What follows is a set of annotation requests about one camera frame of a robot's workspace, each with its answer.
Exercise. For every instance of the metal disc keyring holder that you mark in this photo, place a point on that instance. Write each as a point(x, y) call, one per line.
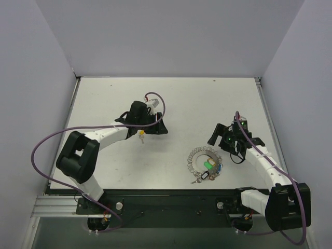
point(196, 159)

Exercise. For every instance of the black key tag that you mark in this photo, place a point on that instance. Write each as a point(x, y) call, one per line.
point(205, 175)

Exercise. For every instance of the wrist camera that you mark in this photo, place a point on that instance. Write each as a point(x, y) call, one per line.
point(243, 126)
point(152, 103)

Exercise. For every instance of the yellow tag key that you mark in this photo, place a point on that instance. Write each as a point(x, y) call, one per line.
point(142, 135)

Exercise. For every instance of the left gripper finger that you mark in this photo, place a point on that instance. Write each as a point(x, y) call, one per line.
point(125, 117)
point(157, 129)

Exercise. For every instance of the blue key tag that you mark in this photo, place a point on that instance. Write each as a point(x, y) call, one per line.
point(219, 168)

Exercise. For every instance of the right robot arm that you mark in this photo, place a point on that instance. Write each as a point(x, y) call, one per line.
point(288, 204)

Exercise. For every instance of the green key tag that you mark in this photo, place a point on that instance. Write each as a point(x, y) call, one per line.
point(208, 165)

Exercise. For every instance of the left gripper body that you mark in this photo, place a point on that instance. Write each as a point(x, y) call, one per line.
point(154, 125)

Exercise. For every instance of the aluminium rail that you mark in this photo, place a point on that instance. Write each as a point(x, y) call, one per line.
point(54, 206)

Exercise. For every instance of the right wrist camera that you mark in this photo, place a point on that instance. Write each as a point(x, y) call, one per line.
point(243, 126)

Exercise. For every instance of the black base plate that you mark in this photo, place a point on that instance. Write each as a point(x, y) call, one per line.
point(166, 208)

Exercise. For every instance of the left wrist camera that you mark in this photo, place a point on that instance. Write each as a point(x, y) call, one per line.
point(152, 103)

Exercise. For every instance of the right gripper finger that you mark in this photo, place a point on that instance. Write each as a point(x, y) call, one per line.
point(256, 141)
point(218, 131)

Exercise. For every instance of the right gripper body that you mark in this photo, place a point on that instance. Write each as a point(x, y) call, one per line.
point(221, 133)

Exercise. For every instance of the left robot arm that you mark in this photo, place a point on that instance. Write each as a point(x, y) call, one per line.
point(78, 157)

